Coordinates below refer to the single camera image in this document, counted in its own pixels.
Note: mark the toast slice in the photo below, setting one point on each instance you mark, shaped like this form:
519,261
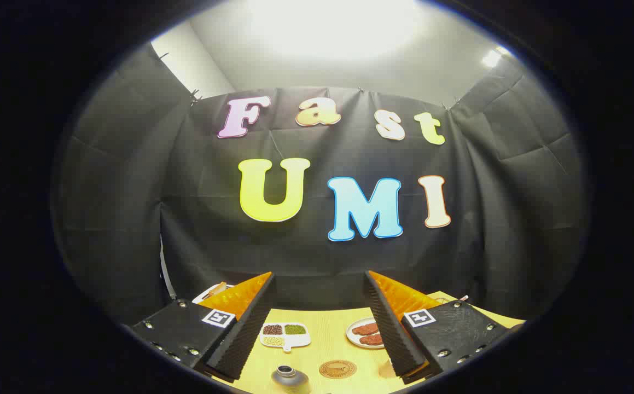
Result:
218,288

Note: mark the wooden table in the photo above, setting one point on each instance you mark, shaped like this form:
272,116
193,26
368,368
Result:
327,339

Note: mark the white round plate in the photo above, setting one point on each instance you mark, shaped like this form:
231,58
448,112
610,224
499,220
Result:
354,338

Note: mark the round cork coaster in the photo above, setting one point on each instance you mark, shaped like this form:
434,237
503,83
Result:
337,369

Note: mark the white toaster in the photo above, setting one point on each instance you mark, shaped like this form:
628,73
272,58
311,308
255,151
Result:
203,295

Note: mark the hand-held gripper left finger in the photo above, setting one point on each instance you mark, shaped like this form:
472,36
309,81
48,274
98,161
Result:
245,339

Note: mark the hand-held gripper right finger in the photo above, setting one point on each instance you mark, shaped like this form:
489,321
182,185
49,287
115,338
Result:
390,334

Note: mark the brown meat patty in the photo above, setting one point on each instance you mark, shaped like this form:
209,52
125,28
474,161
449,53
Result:
365,329
372,340

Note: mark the silver bottle with green label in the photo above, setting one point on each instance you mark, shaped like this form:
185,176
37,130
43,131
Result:
289,378

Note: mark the white divided dish with beans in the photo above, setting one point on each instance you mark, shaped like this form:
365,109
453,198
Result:
285,335

